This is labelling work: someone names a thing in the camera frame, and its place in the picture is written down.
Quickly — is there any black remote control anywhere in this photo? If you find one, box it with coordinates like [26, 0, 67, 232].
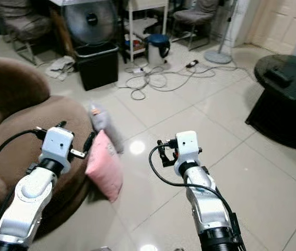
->
[267, 67, 292, 89]

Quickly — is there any grey floor cable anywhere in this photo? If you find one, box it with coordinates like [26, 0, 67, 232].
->
[116, 62, 259, 101]

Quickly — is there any white panel door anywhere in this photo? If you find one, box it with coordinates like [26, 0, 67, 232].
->
[246, 0, 296, 56]

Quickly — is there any white pedestal fan stand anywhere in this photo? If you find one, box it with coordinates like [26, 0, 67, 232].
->
[203, 0, 240, 65]

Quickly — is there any grey cushioned metal chair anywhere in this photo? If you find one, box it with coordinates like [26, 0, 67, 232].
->
[0, 0, 53, 64]
[171, 0, 219, 51]

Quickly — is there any black glass coffee table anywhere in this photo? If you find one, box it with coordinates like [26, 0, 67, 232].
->
[245, 54, 296, 153]

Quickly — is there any pink pillow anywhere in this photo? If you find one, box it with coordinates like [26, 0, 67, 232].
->
[85, 130, 124, 203]

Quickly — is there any white crumpled cloth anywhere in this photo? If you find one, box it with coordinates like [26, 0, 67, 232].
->
[45, 55, 77, 81]

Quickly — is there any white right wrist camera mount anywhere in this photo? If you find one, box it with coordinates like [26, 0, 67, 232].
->
[173, 131, 201, 163]

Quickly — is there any brown fabric sofa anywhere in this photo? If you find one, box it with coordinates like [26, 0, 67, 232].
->
[0, 56, 97, 242]

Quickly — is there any black power adapter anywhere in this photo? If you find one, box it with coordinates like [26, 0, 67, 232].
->
[185, 59, 200, 69]

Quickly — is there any white metal shelf rack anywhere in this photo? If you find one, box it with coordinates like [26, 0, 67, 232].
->
[126, 0, 170, 64]

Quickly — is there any black plastic bin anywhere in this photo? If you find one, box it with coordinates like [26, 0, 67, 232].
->
[74, 42, 120, 91]

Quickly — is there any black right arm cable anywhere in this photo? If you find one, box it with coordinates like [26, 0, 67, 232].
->
[149, 145, 240, 233]

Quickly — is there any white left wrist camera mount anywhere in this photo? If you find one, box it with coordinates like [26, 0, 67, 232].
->
[41, 127, 75, 161]

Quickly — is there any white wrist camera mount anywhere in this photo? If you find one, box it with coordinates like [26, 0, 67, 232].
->
[173, 131, 201, 163]
[41, 127, 75, 161]

